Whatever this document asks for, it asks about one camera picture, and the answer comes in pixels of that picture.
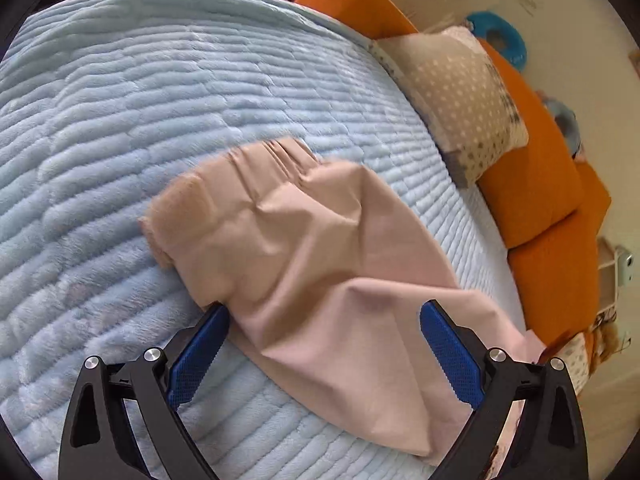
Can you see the brown plush toy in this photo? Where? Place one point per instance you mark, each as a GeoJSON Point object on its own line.
{"type": "Point", "coordinates": [607, 340]}

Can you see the orange headboard cushion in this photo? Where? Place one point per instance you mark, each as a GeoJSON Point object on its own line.
{"type": "Point", "coordinates": [535, 175]}
{"type": "Point", "coordinates": [560, 285]}
{"type": "Point", "coordinates": [595, 195]}

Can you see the grey-blue neck pillow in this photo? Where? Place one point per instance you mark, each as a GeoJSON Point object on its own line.
{"type": "Point", "coordinates": [567, 120]}

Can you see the light blue quilted blanket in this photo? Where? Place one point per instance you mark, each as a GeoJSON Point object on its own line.
{"type": "Point", "coordinates": [150, 125]}

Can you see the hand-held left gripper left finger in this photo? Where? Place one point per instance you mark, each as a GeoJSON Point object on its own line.
{"type": "Point", "coordinates": [197, 355]}

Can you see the orange bed frame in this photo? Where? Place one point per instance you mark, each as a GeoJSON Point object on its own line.
{"type": "Point", "coordinates": [350, 0]}

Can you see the white shelf unit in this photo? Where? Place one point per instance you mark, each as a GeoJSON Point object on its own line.
{"type": "Point", "coordinates": [617, 280]}

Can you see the pink pants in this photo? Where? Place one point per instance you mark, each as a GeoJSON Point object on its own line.
{"type": "Point", "coordinates": [320, 270]}

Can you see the beige dotted pillow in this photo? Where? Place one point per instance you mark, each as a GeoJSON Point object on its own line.
{"type": "Point", "coordinates": [460, 105]}

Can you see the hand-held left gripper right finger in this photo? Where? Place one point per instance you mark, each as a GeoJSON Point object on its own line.
{"type": "Point", "coordinates": [450, 355]}

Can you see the white printed pillow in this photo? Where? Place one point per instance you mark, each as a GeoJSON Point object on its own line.
{"type": "Point", "coordinates": [575, 362]}

